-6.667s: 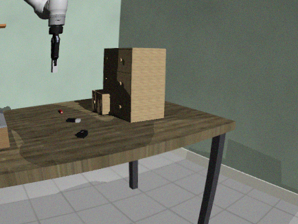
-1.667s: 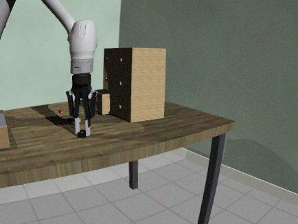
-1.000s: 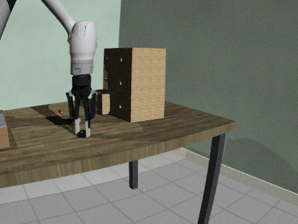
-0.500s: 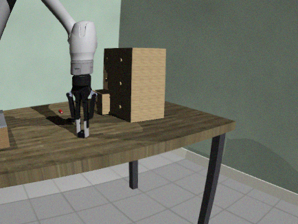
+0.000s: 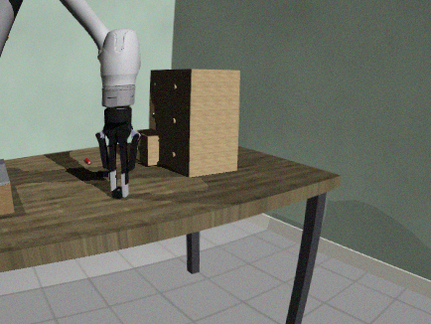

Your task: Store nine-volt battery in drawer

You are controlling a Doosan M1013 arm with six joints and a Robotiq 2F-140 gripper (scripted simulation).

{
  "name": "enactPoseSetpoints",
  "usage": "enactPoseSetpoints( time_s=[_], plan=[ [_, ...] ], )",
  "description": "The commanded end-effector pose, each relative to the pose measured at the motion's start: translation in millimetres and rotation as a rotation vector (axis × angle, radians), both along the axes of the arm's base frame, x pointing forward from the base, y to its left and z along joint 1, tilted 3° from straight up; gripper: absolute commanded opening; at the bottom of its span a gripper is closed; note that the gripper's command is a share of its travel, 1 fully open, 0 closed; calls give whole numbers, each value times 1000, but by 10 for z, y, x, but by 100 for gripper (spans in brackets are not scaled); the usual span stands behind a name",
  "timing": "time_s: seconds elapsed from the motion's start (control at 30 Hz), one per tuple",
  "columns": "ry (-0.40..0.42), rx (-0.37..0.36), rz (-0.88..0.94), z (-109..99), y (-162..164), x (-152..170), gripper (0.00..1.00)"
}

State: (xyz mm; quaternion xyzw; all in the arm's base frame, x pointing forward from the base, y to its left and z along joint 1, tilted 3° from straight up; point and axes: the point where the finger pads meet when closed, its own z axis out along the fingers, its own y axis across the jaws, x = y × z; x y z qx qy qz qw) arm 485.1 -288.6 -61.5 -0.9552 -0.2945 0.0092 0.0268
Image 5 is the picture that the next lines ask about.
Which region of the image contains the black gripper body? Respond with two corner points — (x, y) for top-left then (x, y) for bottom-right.
(103, 107), (133, 143)

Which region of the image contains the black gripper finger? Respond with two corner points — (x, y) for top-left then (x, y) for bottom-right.
(117, 128), (142, 198)
(95, 130), (117, 196)

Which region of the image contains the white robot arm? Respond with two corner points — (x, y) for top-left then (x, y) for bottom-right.
(0, 0), (141, 109)

